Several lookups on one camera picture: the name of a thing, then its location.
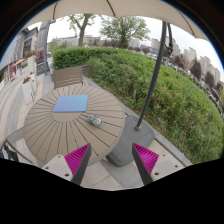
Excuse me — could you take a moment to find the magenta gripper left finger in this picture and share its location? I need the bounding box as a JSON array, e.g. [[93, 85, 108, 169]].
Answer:
[[42, 143, 92, 186]]

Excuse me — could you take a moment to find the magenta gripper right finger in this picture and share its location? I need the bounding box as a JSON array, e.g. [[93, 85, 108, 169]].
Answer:
[[131, 142, 186, 186]]

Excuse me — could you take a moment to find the blue mouse pad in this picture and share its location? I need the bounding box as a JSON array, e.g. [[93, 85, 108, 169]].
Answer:
[[53, 95, 88, 112]]

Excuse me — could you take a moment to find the grey umbrella base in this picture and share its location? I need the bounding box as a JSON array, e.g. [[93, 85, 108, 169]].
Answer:
[[107, 115, 155, 167]]

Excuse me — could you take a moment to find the round slatted wooden table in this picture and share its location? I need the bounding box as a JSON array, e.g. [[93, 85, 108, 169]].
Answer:
[[24, 85, 125, 165]]

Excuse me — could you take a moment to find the green hedge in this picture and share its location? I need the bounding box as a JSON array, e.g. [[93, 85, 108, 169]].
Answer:
[[53, 48, 224, 164]]

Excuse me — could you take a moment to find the grey chair at left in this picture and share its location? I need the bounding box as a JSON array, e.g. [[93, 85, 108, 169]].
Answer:
[[0, 128, 34, 164]]

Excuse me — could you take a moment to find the slatted wooden chair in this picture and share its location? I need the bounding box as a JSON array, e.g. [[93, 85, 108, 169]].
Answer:
[[53, 66, 83, 89]]

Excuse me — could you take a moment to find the white tall planter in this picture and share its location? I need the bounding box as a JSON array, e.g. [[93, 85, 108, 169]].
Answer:
[[22, 75, 37, 104]]

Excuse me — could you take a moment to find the dark umbrella pole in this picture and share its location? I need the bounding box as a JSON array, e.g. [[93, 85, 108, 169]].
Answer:
[[135, 21, 167, 131]]

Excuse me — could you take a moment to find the white rear planter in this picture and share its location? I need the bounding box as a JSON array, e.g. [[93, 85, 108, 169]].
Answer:
[[26, 50, 36, 73]]

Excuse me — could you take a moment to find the beige patio umbrella canopy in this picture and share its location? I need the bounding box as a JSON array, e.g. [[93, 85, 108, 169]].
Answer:
[[25, 0, 208, 40]]

